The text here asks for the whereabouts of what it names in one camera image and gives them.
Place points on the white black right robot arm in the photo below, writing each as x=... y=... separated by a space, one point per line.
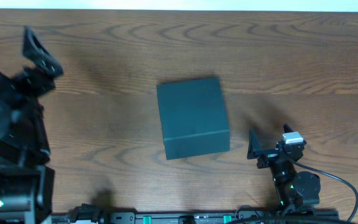
x=295 y=190

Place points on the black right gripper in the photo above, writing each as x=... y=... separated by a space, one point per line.
x=274 y=157

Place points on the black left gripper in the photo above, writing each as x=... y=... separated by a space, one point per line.
x=34 y=81

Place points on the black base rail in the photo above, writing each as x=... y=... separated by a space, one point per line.
x=90 y=214

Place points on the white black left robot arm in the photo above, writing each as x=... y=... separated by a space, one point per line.
x=26 y=183

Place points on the black gift box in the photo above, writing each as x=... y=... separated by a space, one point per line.
x=193 y=118

